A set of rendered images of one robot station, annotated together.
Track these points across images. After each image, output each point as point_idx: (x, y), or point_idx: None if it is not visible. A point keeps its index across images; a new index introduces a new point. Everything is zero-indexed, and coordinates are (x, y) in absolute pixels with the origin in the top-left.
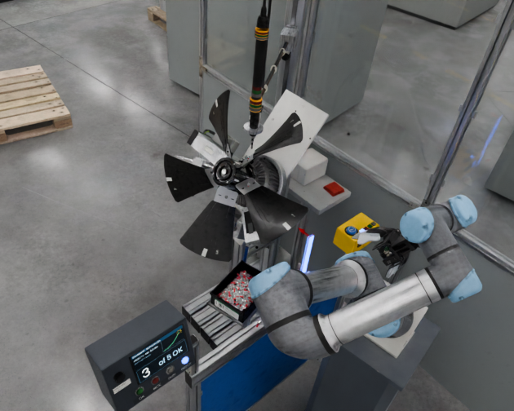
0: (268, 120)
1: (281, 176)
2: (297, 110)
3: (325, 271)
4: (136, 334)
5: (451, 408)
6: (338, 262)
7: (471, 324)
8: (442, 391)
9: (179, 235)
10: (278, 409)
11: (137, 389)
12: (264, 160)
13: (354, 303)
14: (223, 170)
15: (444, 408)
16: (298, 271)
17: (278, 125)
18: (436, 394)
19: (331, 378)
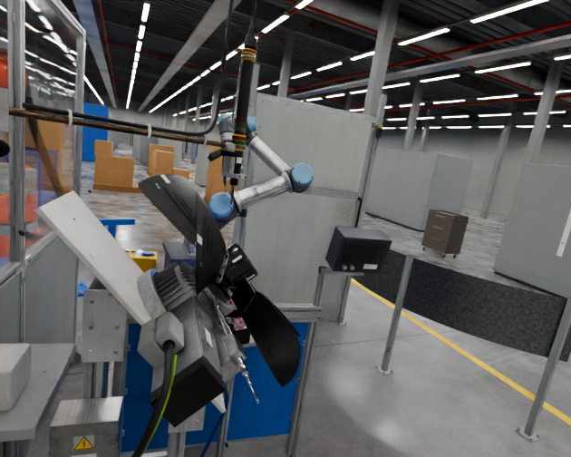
0: (93, 263)
1: (159, 271)
2: (72, 217)
3: (262, 183)
4: (363, 231)
5: (68, 388)
6: (236, 199)
7: (54, 311)
8: (55, 399)
9: None
10: (198, 454)
11: None
12: (168, 267)
13: (278, 159)
14: None
15: (72, 391)
16: (286, 170)
17: (98, 254)
18: (62, 400)
19: None
